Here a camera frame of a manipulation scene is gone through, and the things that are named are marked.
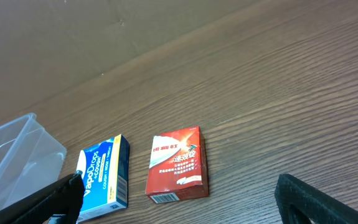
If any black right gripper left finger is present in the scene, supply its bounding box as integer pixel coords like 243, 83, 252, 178
0, 173, 85, 224

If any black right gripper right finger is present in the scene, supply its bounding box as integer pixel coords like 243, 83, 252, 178
275, 174, 358, 224

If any blue VapoDrops box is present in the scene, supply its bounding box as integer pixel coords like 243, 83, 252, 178
77, 134, 130, 223

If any clear plastic container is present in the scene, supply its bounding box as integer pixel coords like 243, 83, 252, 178
0, 113, 67, 210

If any red medicine box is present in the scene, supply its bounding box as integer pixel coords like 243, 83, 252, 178
145, 126, 209, 204

